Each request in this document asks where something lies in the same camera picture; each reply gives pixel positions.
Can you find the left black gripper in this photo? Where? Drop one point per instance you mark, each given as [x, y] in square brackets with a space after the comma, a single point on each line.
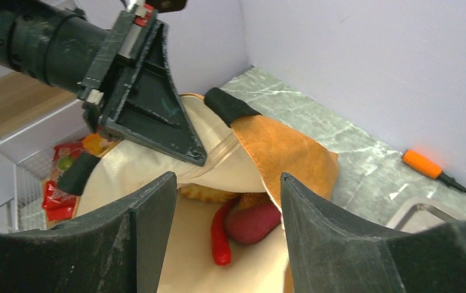
[120, 74]

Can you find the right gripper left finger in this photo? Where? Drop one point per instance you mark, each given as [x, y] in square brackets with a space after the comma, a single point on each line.
[119, 247]

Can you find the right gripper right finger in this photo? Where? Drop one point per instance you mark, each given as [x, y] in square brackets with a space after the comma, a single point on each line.
[333, 250]

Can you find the yellow snack packet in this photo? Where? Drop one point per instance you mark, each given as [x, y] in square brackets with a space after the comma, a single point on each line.
[97, 145]

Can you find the red snack packet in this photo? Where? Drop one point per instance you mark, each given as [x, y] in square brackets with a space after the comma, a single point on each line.
[58, 204]

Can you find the purple sweet potato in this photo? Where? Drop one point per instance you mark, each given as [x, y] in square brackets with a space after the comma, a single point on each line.
[252, 225]

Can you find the long croissant bread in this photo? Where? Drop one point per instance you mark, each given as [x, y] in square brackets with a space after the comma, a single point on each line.
[206, 194]

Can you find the round glazed bread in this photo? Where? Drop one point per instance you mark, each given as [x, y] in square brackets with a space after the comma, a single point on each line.
[251, 199]

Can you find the red chili pepper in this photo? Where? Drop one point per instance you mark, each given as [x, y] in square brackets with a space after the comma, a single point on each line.
[220, 247]

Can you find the silver metal tray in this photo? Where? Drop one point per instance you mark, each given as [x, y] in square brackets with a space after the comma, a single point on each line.
[420, 214]

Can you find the orange handled screwdriver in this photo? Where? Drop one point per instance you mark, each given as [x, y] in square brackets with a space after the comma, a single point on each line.
[426, 167]

